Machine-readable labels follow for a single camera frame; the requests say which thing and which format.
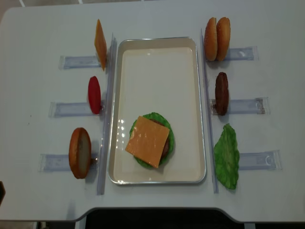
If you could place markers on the sesame bun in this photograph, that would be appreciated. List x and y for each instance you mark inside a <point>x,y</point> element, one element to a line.
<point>223,29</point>
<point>210,40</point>

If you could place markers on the green lettuce leaf on stack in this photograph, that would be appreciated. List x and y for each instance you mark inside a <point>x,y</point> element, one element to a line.
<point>164,121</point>

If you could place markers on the orange cheese slice on stack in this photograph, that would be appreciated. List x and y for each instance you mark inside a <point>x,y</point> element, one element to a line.
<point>147,141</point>

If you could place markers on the upright red tomato slice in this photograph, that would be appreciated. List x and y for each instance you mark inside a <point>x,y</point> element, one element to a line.
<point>94,95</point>

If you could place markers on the upright brown meat patty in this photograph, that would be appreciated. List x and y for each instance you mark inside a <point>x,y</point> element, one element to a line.
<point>221,94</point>

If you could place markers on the upright green lettuce leaf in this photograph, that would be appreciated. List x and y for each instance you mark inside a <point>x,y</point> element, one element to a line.
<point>226,156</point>

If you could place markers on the upright orange cheese slice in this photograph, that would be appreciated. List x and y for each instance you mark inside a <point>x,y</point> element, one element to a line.
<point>100,45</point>

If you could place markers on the white rectangular metal tray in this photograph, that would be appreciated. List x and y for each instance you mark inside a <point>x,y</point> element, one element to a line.
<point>162,76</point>

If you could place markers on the upright bun bottom half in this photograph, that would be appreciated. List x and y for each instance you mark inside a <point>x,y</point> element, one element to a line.
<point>80,153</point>

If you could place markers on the left clear acrylic rack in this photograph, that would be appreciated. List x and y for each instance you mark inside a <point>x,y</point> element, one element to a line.
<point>59,163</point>

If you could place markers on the clear acrylic rack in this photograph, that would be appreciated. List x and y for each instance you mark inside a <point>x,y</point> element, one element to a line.
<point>59,163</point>
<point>269,160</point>

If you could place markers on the right clear acrylic rack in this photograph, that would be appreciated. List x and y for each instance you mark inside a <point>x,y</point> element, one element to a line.
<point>269,160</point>

